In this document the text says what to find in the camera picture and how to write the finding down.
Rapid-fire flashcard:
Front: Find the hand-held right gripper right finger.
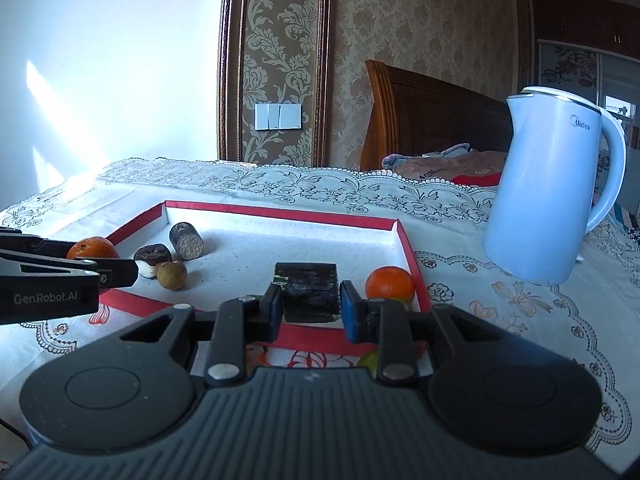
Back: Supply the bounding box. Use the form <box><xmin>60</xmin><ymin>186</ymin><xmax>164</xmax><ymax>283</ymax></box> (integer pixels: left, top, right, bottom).
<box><xmin>339</xmin><ymin>280</ymin><xmax>523</xmax><ymax>383</ymax></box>

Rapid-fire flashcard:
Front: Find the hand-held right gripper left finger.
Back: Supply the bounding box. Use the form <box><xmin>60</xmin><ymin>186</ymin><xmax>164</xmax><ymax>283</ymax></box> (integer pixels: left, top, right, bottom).
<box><xmin>120</xmin><ymin>282</ymin><xmax>283</xmax><ymax>388</ymax></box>

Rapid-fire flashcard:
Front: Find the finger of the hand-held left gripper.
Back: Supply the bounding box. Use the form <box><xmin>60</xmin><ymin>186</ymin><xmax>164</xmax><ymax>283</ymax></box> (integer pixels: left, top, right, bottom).
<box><xmin>0</xmin><ymin>227</ymin><xmax>76</xmax><ymax>261</ymax></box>
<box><xmin>0</xmin><ymin>250</ymin><xmax>140</xmax><ymax>291</ymax></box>

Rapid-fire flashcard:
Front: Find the orange mandarin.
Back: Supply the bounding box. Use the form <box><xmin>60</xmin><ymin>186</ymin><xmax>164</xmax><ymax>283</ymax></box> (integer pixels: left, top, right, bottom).
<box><xmin>66</xmin><ymin>236</ymin><xmax>121</xmax><ymax>261</ymax></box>
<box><xmin>365</xmin><ymin>265</ymin><xmax>417</xmax><ymax>303</ymax></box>

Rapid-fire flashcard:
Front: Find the yellow round potato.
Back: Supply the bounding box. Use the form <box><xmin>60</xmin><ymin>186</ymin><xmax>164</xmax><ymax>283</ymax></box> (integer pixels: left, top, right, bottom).
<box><xmin>156</xmin><ymin>261</ymin><xmax>188</xmax><ymax>291</ymax></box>

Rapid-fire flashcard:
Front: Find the red rimmed white tray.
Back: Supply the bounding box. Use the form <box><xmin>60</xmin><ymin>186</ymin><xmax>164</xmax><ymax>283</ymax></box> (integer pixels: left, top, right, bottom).
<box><xmin>70</xmin><ymin>200</ymin><xmax>433</xmax><ymax>358</ymax></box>

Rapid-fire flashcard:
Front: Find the pink-tan blanket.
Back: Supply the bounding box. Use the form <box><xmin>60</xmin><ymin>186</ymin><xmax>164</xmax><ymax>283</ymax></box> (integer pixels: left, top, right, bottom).
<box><xmin>381</xmin><ymin>143</ymin><xmax>508</xmax><ymax>187</ymax></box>

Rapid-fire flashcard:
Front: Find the wooden bed headboard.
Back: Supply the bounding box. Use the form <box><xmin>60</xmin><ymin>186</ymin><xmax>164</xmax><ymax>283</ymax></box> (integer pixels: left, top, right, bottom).
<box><xmin>360</xmin><ymin>59</ymin><xmax>516</xmax><ymax>173</ymax></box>

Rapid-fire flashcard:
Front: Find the white electric kettle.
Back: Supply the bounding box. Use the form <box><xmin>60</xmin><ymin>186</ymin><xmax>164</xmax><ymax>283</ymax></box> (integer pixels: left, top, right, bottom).
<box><xmin>482</xmin><ymin>86</ymin><xmax>628</xmax><ymax>285</ymax></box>

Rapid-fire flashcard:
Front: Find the sliding door wardrobe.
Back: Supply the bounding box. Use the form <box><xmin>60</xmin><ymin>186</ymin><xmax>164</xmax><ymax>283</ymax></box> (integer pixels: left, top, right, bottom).
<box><xmin>532</xmin><ymin>35</ymin><xmax>640</xmax><ymax>151</ymax></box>

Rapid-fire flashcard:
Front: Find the white wall light switch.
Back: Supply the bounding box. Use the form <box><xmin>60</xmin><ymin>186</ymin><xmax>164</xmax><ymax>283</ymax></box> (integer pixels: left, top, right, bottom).
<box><xmin>255</xmin><ymin>102</ymin><xmax>303</xmax><ymax>131</ymax></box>

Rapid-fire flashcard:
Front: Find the gilded wall panel frame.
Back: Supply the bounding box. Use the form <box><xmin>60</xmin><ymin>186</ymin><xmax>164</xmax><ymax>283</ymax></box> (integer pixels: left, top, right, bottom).
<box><xmin>217</xmin><ymin>0</ymin><xmax>333</xmax><ymax>166</ymax></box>

